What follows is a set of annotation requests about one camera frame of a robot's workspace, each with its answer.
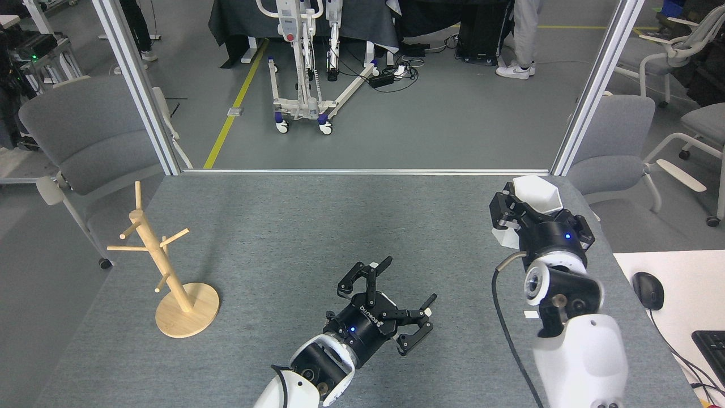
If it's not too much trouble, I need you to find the wooden cup rack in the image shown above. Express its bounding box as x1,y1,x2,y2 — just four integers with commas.
106,181,220,339

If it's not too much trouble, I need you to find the white hexagonal cup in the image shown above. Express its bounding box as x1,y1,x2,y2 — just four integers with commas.
491,175,562,250

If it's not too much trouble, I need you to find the black case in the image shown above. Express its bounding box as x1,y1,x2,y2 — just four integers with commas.
456,3,510,66

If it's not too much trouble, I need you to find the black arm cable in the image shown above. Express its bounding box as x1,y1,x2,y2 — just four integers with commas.
491,252,544,408

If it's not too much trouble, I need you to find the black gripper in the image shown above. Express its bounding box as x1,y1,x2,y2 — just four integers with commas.
489,189,595,270
323,256,438,369

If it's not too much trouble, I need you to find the black computer mouse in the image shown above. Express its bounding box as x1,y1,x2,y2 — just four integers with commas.
632,272,665,311

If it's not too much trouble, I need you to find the black keyboard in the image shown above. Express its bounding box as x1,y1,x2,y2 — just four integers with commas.
692,330,725,386

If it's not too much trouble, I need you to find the grey office chair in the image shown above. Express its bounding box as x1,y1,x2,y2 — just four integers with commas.
18,75,196,270
566,91,707,222

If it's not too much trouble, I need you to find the black table cloth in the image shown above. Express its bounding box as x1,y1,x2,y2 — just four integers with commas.
208,0,397,69

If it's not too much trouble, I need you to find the grey chair with white arms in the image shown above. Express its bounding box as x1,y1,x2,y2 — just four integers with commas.
646,102,725,227

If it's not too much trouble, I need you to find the equipment rack with green light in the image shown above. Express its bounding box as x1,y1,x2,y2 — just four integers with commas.
0,0,83,151

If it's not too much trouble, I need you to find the silver table edge rail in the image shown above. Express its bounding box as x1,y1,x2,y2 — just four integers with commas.
181,168,553,176

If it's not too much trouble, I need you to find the white stand on wheels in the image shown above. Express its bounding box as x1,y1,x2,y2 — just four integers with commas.
255,0,381,135

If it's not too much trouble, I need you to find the silver frame post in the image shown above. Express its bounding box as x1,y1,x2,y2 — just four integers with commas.
551,0,646,176
92,0,196,176

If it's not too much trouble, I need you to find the white mesh office chair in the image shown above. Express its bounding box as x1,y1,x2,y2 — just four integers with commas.
615,5,725,108

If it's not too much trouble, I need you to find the black mouse cable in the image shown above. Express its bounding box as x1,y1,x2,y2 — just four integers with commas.
649,309,725,397

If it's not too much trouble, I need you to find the person in white shoes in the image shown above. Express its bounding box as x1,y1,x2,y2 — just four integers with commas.
496,0,544,80

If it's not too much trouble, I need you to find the person in black trousers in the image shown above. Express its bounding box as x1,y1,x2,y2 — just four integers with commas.
119,0,159,62

